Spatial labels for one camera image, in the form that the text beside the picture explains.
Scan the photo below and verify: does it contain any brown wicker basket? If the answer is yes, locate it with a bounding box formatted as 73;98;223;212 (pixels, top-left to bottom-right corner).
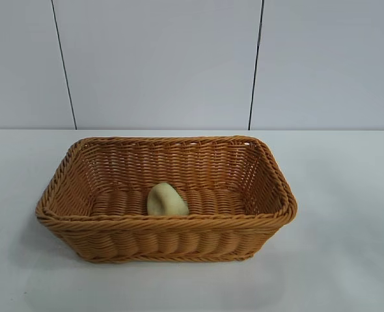
34;135;299;266

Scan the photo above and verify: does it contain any pale yellow egg yolk pastry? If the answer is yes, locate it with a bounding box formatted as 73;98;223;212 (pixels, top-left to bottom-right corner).
146;182;190;216

